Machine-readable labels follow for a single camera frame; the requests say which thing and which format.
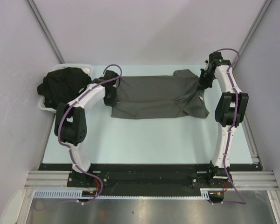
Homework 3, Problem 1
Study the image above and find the white t shirt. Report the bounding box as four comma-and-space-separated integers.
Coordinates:
78, 68, 91, 93

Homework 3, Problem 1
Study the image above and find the dark grey t shirt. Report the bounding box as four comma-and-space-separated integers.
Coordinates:
111, 69, 209, 119

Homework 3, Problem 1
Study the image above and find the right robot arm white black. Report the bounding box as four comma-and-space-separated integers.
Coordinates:
198, 49, 249, 187

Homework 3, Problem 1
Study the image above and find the aluminium corner post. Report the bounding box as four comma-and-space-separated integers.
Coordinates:
25, 0, 65, 63
233, 0, 274, 69

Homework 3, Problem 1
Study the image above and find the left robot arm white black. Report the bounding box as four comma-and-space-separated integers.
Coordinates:
54, 64, 123, 187

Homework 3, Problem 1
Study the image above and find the aluminium left corner post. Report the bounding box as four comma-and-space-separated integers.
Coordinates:
25, 0, 65, 63

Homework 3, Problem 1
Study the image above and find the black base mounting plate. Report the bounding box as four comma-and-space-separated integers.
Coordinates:
38, 163, 262, 188

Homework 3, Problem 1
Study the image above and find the aluminium right corner post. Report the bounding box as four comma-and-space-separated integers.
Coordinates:
233, 0, 274, 69

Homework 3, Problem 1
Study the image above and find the aluminium front frame rail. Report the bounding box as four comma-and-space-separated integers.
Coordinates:
25, 171, 279, 190

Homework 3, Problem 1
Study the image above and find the light blue cable duct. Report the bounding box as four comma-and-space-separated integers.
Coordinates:
34, 189, 210, 200

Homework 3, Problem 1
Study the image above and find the white plastic laundry bin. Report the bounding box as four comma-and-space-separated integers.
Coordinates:
38, 63, 94, 113

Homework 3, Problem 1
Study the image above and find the black t shirt pile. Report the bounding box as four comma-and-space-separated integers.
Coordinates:
37, 67, 81, 109

